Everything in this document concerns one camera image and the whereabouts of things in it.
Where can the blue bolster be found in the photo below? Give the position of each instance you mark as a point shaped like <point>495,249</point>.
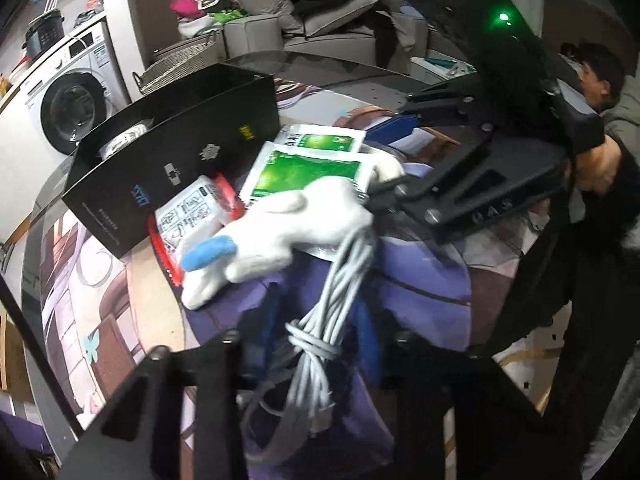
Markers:
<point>407,10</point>

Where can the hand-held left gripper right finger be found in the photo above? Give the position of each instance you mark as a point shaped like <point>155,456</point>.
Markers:
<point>369,345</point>

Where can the red white tissue packet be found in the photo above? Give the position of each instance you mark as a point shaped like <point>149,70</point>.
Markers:
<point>185,215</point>

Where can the clutter on washing machine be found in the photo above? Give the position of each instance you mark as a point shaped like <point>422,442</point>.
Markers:
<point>90,10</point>

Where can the wicker laundry basket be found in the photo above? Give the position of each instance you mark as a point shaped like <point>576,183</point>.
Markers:
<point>175,62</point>

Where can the grey sofa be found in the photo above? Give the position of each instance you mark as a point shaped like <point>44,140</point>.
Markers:
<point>250,35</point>

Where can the pink plush item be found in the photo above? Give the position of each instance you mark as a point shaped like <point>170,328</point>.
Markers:
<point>185,7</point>

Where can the grey flat pillow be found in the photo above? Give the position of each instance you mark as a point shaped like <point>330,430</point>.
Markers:
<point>340,17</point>

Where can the green tissue packet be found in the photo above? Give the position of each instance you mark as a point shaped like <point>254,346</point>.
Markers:
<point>320,140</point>
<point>300,170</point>

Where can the person's body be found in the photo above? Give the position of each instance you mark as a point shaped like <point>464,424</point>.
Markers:
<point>625,125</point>

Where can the black cardboard box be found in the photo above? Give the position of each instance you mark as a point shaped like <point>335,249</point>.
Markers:
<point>200,125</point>

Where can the storage box with teal item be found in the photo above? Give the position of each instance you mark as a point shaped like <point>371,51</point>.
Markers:
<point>440,67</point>

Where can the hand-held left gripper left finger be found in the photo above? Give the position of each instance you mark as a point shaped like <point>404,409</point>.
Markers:
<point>267,330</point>

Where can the green cloth bag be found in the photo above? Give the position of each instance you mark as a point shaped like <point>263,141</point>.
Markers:
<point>230,15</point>

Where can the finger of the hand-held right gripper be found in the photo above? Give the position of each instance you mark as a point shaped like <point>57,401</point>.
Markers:
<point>395,127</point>
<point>395,195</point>

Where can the black pressure cooker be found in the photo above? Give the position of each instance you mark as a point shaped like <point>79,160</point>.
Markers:
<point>45,30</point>

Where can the grey upright pillow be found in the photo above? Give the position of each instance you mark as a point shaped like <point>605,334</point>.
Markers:
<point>262,0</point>

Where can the white crumpled cloth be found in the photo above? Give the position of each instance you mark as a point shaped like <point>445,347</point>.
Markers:
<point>200,25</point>

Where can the printed table mat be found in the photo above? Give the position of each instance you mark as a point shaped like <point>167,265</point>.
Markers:
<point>425,280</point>

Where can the white washing machine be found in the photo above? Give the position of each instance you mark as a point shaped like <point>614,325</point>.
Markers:
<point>70,110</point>

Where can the grey cloth on sofa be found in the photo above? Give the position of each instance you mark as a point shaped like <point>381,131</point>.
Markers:
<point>407,30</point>

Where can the white plush bunny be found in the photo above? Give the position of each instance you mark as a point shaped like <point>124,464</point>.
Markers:
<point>310,220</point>

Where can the person's right hand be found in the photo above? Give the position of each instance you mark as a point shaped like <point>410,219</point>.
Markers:
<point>597,165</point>

